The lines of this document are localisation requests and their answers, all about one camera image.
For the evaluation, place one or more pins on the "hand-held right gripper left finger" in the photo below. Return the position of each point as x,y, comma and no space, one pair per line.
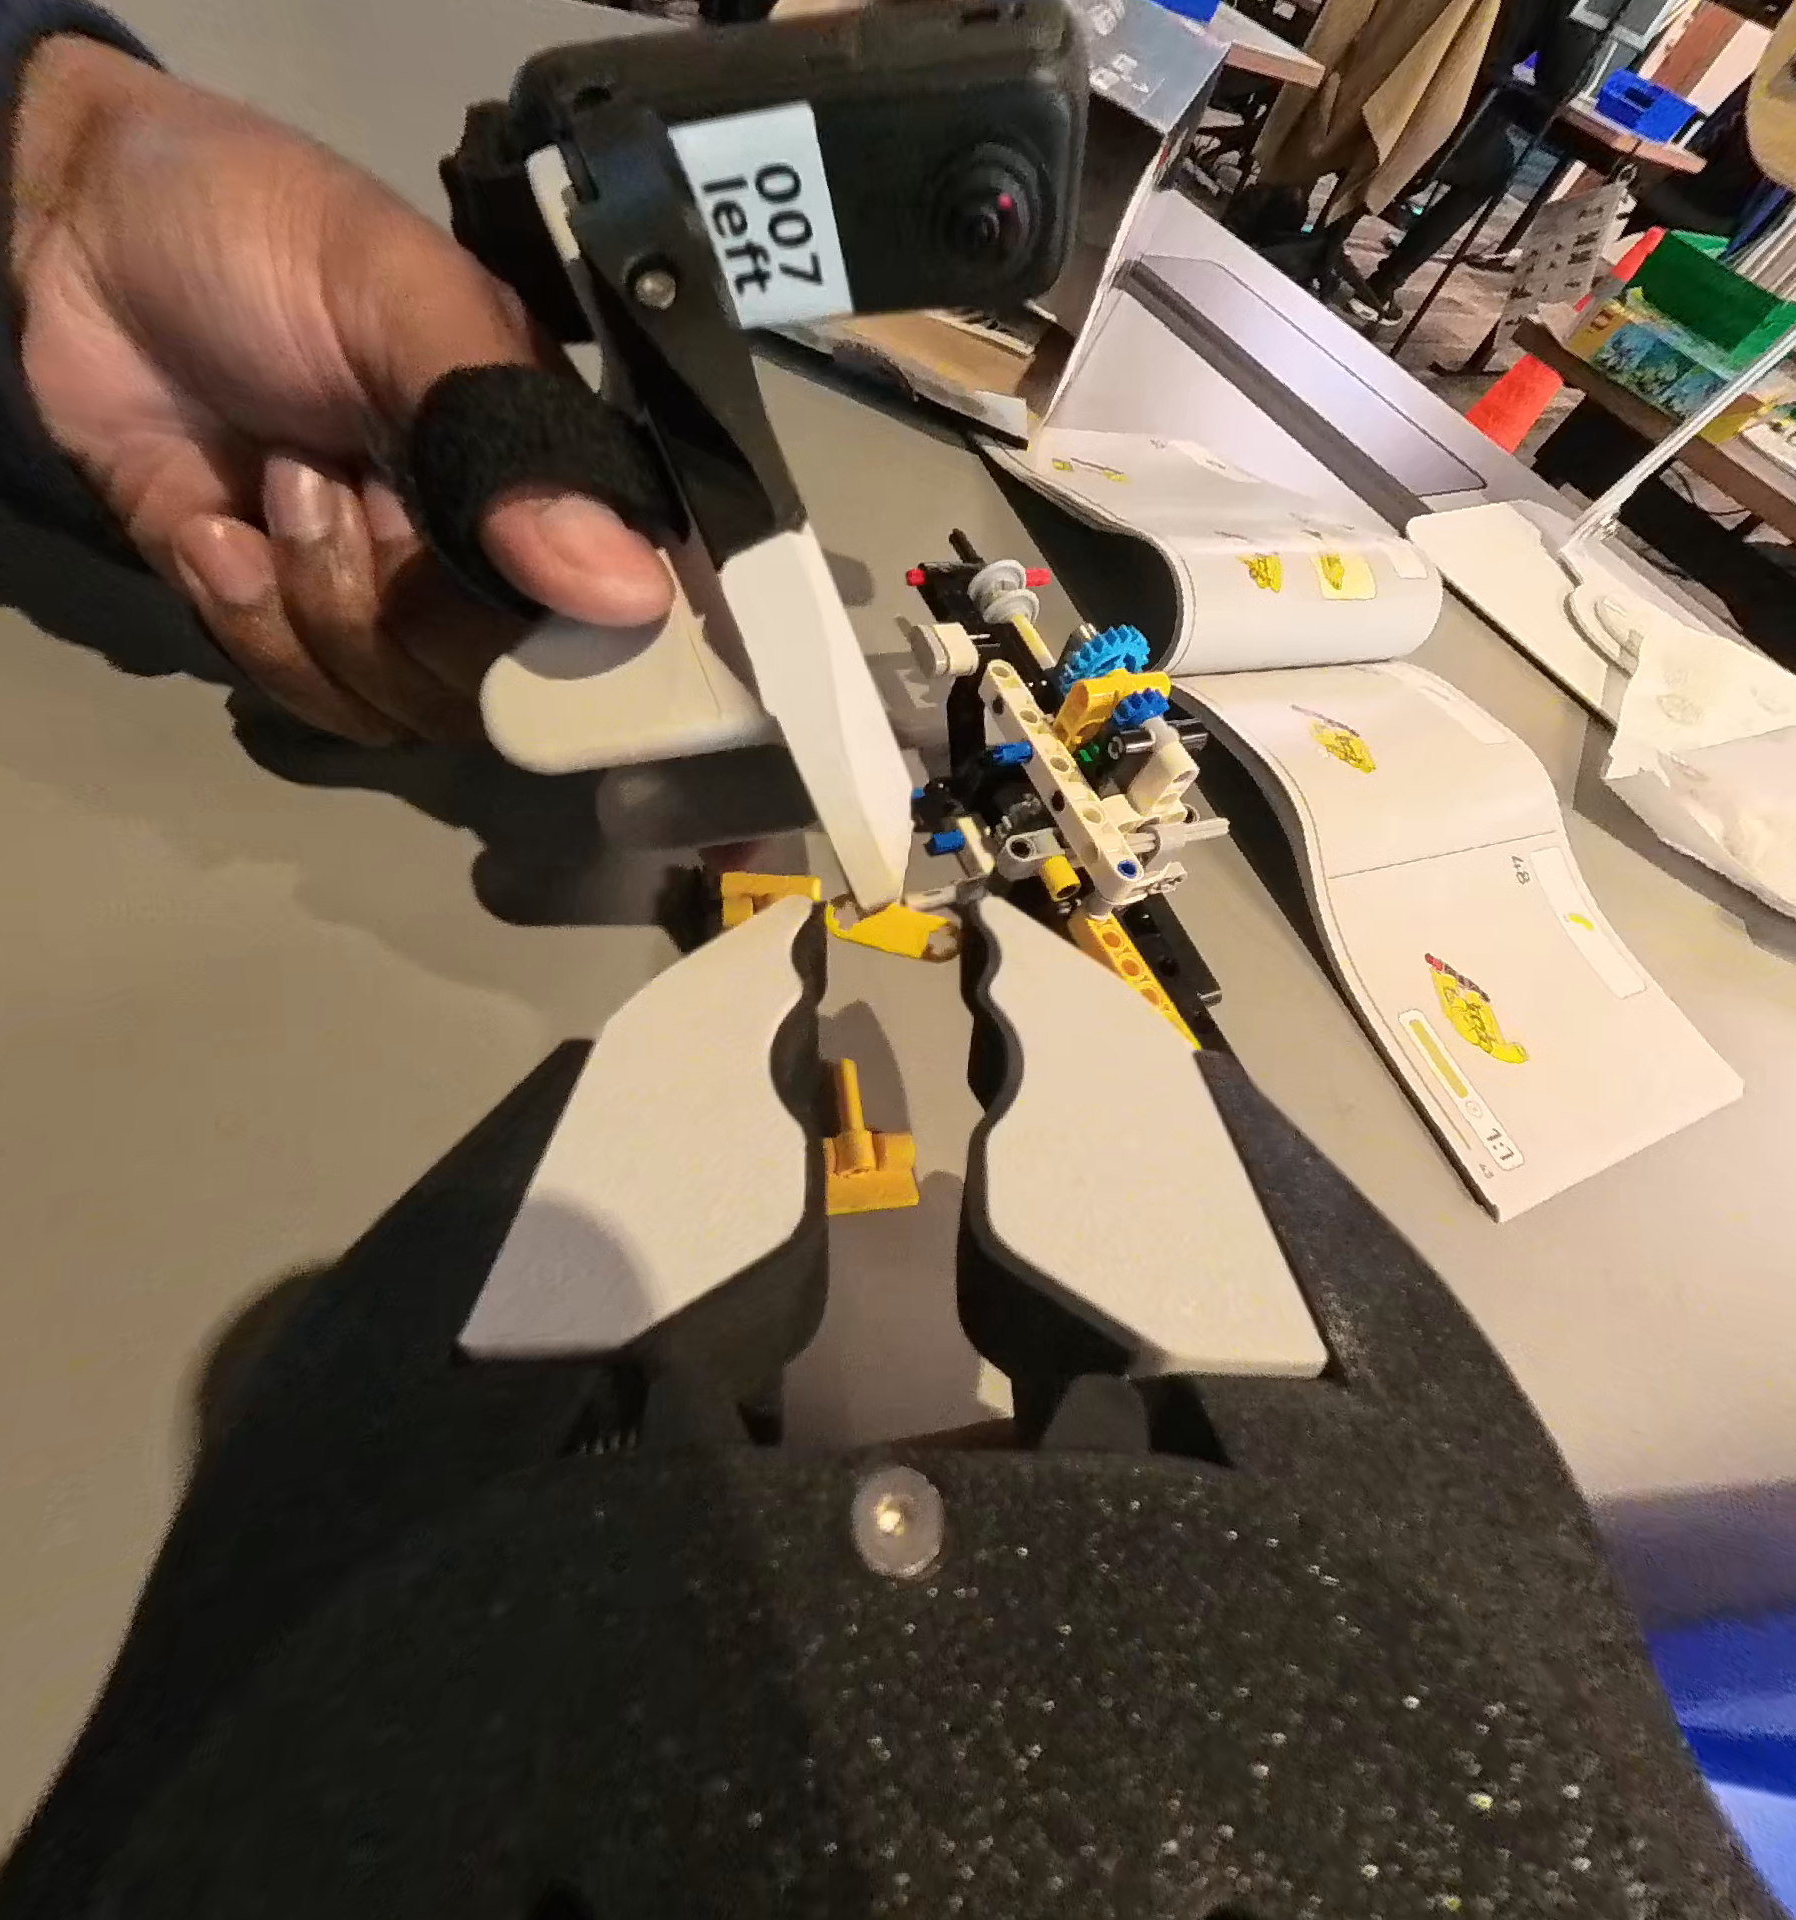
673,1155

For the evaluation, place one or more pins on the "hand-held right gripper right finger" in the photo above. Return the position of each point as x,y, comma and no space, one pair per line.
1123,1185

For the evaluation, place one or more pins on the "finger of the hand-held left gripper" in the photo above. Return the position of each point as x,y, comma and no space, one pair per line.
823,705

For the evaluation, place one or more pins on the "yellow lego connector with axle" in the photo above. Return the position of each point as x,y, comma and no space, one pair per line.
866,1162

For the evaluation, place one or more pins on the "yellow lego connector piece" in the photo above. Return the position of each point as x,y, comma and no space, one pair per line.
899,929

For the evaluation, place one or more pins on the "cardboard lego box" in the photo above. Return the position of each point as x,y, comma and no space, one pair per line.
1138,150

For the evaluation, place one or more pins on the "lego vehicle model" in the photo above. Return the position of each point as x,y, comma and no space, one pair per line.
1064,764

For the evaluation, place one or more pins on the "green lego box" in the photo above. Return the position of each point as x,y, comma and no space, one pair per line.
1694,322

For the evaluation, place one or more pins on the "person's left hand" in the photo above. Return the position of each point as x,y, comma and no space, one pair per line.
209,329

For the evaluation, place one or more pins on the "open instruction booklet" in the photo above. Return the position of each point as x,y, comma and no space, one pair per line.
1440,840

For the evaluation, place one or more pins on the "white desk lamp stand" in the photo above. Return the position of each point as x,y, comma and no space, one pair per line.
1529,585

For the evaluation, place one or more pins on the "small blue bin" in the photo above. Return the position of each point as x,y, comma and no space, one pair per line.
1649,105

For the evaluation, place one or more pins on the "white printed paper bag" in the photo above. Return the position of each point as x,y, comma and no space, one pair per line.
1740,764

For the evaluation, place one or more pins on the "large blue storage bin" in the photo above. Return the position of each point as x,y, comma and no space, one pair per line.
1755,1679

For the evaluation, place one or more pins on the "wooden table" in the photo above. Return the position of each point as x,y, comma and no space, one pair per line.
1770,487

